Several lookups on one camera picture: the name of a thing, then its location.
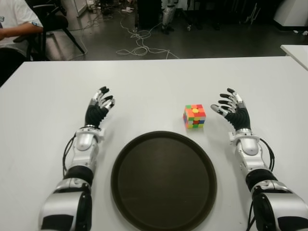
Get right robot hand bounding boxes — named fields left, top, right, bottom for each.
left=210, top=88, right=252, bottom=132

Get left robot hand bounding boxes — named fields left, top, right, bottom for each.
left=84, top=86, right=116, bottom=128

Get multicoloured Rubik's cube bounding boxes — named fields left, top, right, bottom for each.
left=182, top=103, right=207, bottom=130

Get round dark brown plate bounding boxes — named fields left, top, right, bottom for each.
left=110, top=130, right=218, bottom=231

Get white side table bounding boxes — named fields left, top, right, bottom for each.
left=280, top=44, right=308, bottom=72

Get black office chair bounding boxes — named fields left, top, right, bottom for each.
left=26, top=0, right=86, bottom=61

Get metal folding stand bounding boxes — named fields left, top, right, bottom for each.
left=244, top=4, right=262, bottom=25

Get white cabinet black base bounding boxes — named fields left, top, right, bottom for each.
left=273, top=0, right=308, bottom=32

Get standing humanoid robot legs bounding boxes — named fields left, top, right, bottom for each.
left=160, top=0, right=179, bottom=34

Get seated person white shirt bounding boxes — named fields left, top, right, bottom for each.
left=0, top=0, right=51, bottom=87

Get tangled white floor cable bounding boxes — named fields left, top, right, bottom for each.
left=116, top=14, right=180, bottom=60

